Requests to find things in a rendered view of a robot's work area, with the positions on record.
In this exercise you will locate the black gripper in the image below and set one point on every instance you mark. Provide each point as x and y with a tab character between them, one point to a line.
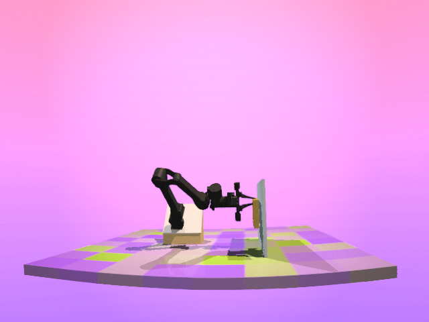
238	195

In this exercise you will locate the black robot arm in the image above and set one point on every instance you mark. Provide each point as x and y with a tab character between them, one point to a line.
212	197

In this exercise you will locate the gold picture frame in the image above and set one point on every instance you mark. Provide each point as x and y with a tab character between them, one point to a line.
255	212

